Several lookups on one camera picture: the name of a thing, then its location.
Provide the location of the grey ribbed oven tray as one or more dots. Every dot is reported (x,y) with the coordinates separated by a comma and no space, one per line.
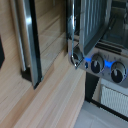
(94,23)

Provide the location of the small black oven knob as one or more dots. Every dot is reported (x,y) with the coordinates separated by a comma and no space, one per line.
(77,58)

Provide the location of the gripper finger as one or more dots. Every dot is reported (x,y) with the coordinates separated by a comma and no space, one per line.
(1,52)

